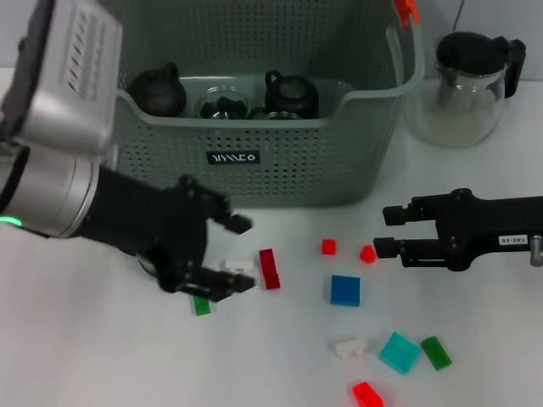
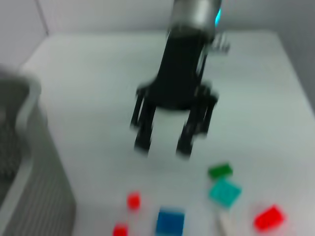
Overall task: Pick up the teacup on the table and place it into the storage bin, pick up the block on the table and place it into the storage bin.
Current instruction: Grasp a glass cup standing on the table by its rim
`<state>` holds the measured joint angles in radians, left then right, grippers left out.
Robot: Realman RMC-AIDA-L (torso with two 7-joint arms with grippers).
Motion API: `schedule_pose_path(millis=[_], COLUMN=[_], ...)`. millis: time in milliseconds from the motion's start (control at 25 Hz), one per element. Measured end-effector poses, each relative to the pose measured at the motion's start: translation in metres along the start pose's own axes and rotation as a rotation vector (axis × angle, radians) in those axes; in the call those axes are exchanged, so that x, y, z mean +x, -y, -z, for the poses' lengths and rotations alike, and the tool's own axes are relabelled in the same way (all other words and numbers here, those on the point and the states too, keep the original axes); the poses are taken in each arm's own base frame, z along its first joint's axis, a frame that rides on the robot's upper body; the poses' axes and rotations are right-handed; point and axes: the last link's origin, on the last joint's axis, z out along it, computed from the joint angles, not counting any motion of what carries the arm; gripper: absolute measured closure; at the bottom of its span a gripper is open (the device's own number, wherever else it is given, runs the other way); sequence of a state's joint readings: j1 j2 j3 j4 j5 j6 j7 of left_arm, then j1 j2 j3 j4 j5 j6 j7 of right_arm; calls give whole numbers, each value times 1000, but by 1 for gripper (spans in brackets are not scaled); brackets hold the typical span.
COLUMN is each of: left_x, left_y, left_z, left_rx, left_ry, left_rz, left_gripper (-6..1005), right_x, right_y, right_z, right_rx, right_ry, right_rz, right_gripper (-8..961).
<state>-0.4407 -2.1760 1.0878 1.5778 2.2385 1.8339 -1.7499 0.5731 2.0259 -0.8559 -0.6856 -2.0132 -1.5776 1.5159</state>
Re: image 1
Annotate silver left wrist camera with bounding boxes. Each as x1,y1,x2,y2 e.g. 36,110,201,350
12,0,125,159

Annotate black clay teapot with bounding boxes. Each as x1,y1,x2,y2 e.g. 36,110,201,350
126,62,188,118

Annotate grey perforated storage bin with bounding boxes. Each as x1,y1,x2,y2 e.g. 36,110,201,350
108,0,425,209

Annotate white plastic brick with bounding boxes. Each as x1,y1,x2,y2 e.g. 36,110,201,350
333,337,368,361
222,258,260,276

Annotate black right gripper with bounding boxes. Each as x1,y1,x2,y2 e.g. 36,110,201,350
372,188,543,273

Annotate dark red long brick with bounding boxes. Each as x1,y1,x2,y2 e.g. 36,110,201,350
258,248,283,292

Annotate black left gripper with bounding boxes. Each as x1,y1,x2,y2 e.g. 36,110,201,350
82,167,258,304

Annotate teal flat square brick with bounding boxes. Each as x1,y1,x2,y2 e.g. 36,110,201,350
378,331,422,376

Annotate glass teapot with black lid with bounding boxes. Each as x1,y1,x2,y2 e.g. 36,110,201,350
402,30,527,148

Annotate translucent red long brick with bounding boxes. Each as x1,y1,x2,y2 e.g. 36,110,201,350
351,381,385,407

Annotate blue flat square brick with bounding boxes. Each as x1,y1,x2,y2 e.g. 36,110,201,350
329,274,361,306

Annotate green plastic brick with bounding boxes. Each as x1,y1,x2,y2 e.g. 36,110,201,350
420,335,453,372
190,295,213,317

